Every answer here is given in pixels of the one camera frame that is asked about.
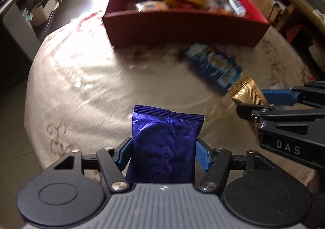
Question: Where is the cream printed tablecloth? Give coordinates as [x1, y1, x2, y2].
[24, 11, 318, 194]

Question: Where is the gold foil snack packet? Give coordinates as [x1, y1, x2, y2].
[229, 77, 269, 107]

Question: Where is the white blue snack packet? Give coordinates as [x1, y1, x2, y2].
[227, 0, 247, 17]

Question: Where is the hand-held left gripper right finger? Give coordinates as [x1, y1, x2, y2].
[195, 139, 276, 192]

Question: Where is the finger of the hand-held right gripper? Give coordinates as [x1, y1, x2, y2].
[236, 104, 325, 124]
[261, 81, 325, 108]

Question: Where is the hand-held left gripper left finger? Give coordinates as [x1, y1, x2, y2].
[53, 138, 132, 192]

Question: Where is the orange plastic bag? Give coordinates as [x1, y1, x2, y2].
[287, 25, 306, 43]

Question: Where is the clear white snack packet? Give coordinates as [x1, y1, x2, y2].
[207, 0, 234, 14]

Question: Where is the orange bread packet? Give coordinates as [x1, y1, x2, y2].
[136, 1, 169, 13]

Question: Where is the white box with teal label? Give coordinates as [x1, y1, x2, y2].
[22, 7, 35, 23]

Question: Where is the red cardboard box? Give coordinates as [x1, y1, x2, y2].
[102, 0, 272, 48]

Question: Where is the red snack packet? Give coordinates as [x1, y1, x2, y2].
[162, 0, 194, 9]

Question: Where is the white storage box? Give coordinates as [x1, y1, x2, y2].
[32, 0, 57, 27]

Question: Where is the purple foil snack packet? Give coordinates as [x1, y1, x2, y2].
[126, 105, 205, 184]

